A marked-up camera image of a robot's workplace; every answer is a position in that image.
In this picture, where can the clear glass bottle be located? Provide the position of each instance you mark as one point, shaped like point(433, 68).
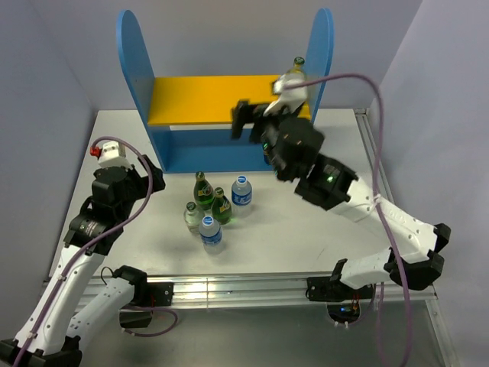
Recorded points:
point(300, 70)
point(193, 215)

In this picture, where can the plastic water bottle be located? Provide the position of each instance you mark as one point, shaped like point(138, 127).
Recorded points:
point(241, 196)
point(211, 235)

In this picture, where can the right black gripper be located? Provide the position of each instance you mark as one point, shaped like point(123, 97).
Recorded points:
point(243, 113)

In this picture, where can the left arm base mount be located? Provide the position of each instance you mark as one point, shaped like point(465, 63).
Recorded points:
point(140, 313)

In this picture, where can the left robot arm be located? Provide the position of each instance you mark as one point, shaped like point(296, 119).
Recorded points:
point(55, 333)

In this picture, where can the green glass bottle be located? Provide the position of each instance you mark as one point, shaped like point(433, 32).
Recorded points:
point(203, 191)
point(221, 207)

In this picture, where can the green glass bottle front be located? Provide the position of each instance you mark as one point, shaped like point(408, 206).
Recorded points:
point(221, 207)

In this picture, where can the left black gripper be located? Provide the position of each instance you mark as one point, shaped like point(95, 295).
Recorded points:
point(143, 182)

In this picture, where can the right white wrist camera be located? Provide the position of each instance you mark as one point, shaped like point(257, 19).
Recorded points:
point(279, 106)

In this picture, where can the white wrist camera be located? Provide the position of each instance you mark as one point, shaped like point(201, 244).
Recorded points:
point(111, 154)
point(279, 106)

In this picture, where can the plastic water bottle front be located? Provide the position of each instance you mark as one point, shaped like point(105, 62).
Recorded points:
point(211, 235)

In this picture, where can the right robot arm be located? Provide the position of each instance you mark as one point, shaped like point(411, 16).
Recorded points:
point(292, 146)

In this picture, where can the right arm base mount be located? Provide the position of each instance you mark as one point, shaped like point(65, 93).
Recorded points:
point(345, 305)

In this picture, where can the aluminium front rail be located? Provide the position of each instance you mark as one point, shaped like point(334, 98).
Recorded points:
point(238, 291)

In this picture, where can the blue and yellow shelf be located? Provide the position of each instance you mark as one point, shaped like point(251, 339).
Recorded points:
point(187, 118)

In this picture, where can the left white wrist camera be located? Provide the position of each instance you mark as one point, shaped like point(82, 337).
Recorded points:
point(111, 154)

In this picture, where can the aluminium side rail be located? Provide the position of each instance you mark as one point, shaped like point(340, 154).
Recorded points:
point(370, 146)

